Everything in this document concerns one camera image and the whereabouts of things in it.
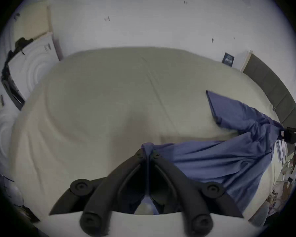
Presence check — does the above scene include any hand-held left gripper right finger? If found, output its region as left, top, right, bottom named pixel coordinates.
left=148, top=150, right=244, bottom=236

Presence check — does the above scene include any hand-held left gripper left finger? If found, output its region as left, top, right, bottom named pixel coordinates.
left=49, top=148, right=148, bottom=236

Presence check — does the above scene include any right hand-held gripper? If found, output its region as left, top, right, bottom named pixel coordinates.
left=285, top=117, right=296, bottom=157

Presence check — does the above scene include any blue shirt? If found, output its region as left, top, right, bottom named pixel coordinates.
left=141, top=90, right=284, bottom=213

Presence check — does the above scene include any dark padded headboard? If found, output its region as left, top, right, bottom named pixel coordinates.
left=243, top=53, right=296, bottom=128

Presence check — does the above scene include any small dark blue card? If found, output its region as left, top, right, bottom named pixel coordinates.
left=222, top=53, right=235, bottom=67

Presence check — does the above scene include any white washing machine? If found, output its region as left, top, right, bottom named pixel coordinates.
left=1, top=32, right=62, bottom=111
left=0, top=93, right=24, bottom=182

